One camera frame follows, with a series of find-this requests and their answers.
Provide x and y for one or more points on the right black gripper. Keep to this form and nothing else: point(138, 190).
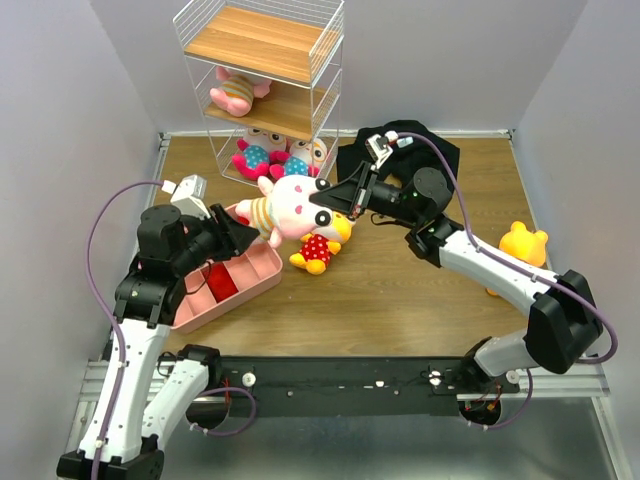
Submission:
point(364, 186)

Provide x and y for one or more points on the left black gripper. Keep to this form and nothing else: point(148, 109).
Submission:
point(233, 237)

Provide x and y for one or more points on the white panda plush yellow glasses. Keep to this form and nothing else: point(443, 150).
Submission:
point(302, 158)

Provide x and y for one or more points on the white panda plush blue dress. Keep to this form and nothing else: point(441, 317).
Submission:
point(257, 149)

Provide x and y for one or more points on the pink frog plush striped shirt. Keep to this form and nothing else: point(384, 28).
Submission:
point(237, 90)

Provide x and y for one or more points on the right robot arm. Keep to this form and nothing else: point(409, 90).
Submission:
point(562, 322)

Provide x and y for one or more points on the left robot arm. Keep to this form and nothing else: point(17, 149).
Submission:
point(127, 436)

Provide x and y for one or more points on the pink divided storage tray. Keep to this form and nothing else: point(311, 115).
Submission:
point(254, 272)

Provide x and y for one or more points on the yellow plush red dotted dress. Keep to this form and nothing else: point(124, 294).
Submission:
point(319, 246)

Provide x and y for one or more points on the orange plush red dotted dress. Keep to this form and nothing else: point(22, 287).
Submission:
point(525, 245)

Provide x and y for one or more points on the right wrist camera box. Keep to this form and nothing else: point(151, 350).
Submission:
point(380, 148)

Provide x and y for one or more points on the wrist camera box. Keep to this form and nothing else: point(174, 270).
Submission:
point(380, 148)
point(188, 195)

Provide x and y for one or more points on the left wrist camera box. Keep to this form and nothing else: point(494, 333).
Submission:
point(188, 195)

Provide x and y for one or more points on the white wire shelf rack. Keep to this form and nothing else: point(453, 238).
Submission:
point(296, 44)

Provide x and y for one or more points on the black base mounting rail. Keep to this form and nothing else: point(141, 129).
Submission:
point(353, 386)

